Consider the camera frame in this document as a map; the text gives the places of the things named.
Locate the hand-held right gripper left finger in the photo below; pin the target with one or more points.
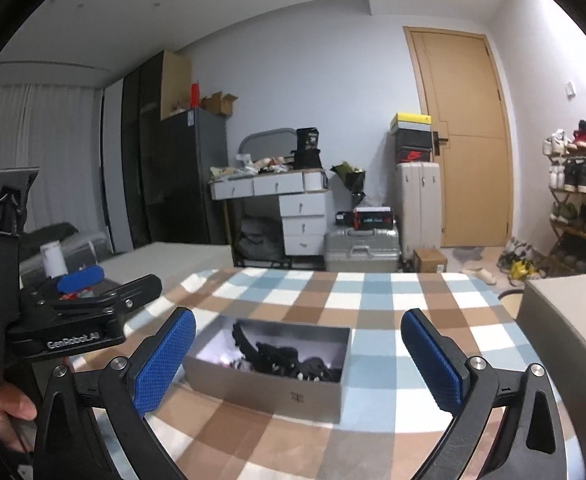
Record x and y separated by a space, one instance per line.
165 365

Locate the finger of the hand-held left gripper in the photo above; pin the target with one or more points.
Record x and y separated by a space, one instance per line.
133 292
80 280

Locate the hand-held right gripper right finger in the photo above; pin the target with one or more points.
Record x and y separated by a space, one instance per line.
433 360

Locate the black toothed hair band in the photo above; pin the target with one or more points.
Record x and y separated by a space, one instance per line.
243 342

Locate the grey storage box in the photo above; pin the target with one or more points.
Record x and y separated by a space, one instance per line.
273 395

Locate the person's left hand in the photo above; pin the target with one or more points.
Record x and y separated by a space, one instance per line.
3 405

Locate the white cylinder humidifier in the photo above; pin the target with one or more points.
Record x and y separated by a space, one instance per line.
54 260

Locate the dark cloth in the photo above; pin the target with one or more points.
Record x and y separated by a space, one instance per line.
53 235

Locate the grey upholstered bench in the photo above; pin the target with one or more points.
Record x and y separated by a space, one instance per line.
173 257

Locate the checked blanket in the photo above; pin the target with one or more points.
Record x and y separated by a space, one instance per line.
373 300

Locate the beige slipper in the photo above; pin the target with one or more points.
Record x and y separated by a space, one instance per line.
483 276

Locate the small cardboard box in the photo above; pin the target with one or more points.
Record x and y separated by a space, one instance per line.
430 261

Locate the grey slipper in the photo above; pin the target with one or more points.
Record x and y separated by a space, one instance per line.
468 254

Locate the silver suitcase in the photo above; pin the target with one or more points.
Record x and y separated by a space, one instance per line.
363 252

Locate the pile of yellow-green shoes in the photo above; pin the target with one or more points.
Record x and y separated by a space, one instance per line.
520 265

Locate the dark grey refrigerator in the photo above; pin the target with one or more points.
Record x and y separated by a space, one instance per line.
198 175

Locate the dark bag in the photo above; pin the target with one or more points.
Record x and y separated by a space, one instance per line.
260 242

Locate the grey upholstered seat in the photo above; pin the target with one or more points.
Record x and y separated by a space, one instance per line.
568 330

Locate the black wardrobe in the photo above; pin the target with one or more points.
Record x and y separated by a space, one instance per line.
140 150

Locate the white suitcase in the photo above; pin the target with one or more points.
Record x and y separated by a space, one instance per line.
418 210

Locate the white curtain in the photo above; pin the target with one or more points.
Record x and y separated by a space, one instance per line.
38 135

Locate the black and red box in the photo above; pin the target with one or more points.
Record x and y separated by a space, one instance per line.
373 219

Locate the pile of desk clutter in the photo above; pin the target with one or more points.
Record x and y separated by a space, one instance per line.
258 165

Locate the white desk with drawers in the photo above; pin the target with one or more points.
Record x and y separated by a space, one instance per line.
298 210

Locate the wooden shoe rack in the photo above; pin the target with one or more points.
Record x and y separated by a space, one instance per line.
573 230

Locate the dark green bouquet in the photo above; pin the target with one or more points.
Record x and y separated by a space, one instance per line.
348 175

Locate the open cardboard box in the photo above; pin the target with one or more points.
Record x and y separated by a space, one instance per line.
218 105

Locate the black shoe box red logo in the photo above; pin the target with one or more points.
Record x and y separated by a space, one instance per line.
413 155

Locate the red bottle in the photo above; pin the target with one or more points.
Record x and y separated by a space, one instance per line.
196 95

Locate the tall flat cardboard sheet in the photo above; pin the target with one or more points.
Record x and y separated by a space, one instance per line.
175 85

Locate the dark grey shoe box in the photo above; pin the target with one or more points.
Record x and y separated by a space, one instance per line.
410 139

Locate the black hat box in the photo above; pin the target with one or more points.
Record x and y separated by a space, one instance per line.
307 150

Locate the wooden door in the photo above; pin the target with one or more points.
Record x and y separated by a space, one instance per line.
463 135

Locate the collection of sneakers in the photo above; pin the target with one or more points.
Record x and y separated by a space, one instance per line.
580 175

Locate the yellow shoe box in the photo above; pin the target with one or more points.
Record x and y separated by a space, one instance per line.
410 121

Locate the white wall switch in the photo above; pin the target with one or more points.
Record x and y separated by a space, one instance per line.
571 88

